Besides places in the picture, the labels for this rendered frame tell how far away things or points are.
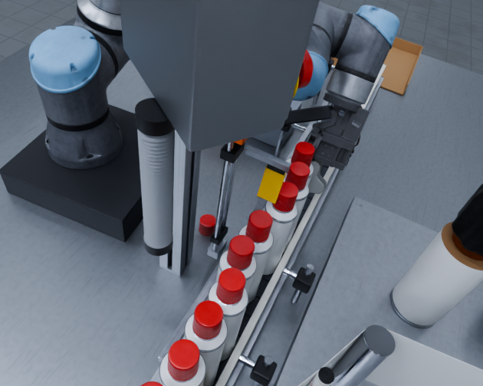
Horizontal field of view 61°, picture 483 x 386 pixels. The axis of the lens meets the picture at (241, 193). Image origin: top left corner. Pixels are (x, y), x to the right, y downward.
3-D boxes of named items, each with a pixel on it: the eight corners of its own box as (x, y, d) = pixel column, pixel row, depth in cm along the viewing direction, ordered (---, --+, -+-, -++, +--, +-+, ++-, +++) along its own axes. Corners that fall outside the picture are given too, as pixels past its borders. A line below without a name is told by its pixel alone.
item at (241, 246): (232, 337, 66) (251, 268, 51) (204, 321, 67) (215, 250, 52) (246, 310, 69) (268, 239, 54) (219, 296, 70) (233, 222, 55)
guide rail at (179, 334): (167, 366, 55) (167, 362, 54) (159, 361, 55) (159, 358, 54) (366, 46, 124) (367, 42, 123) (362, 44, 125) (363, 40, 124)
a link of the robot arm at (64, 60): (30, 117, 76) (7, 50, 66) (67, 78, 85) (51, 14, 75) (91, 132, 76) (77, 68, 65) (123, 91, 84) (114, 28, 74)
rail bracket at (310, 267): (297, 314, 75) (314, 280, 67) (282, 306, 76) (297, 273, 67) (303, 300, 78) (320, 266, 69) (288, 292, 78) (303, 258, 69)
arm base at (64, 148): (96, 179, 81) (87, 142, 74) (31, 154, 84) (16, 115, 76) (136, 134, 91) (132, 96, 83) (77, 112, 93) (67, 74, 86)
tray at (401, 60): (402, 95, 131) (408, 84, 128) (326, 67, 136) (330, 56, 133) (418, 56, 150) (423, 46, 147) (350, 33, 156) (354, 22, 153)
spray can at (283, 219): (265, 282, 73) (291, 208, 58) (244, 263, 75) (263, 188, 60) (283, 264, 76) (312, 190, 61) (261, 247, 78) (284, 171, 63)
